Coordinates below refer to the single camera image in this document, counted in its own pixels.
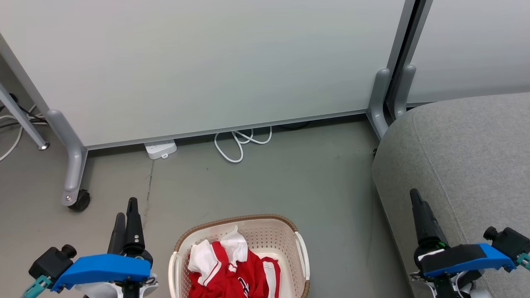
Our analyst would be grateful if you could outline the grey fabric sofa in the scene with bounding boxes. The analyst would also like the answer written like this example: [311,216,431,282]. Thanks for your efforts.
[371,92,530,298]

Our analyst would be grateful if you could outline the wide white partition panel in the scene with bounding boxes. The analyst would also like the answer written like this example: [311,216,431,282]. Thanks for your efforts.
[0,0,417,150]

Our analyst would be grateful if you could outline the grey metal table leg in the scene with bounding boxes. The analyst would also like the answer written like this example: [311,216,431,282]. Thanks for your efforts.
[0,81,51,151]

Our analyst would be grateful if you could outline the red garment with white collar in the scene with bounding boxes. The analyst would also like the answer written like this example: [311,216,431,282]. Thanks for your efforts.
[188,226,249,298]

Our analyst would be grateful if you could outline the black floor cables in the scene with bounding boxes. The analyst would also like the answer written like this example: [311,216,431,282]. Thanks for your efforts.
[0,94,48,129]

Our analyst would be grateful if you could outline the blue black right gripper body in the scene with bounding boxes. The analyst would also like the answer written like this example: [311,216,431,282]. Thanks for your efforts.
[409,242,516,298]

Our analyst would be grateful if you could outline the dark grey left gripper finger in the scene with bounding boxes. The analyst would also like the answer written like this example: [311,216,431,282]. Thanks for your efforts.
[108,213,126,254]
[124,197,146,255]

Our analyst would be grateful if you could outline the narrow white partition panel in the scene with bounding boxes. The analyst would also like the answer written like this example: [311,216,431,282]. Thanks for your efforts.
[408,0,530,104]

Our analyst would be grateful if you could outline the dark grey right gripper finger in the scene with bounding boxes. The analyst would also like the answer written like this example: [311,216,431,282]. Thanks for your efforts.
[410,188,449,249]

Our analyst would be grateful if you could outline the thin white floor cable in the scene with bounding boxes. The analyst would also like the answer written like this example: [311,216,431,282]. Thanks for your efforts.
[0,103,42,163]

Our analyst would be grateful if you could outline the white power strip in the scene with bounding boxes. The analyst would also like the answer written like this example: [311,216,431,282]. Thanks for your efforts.
[144,139,178,160]

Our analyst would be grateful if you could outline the looped white power cable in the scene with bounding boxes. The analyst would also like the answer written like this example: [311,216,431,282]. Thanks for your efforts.
[214,126,273,164]

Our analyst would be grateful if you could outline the black caster wheel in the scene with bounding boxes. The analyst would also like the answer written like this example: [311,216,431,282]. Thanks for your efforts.
[68,190,91,212]

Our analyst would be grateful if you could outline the long grey partition foot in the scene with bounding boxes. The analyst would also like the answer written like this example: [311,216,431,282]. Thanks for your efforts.
[46,109,89,207]

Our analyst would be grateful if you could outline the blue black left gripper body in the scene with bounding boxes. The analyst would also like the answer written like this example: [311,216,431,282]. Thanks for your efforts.
[52,253,159,298]

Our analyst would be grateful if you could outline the cream plastic laundry basket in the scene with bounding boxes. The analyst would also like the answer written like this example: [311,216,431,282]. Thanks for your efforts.
[168,214,311,298]

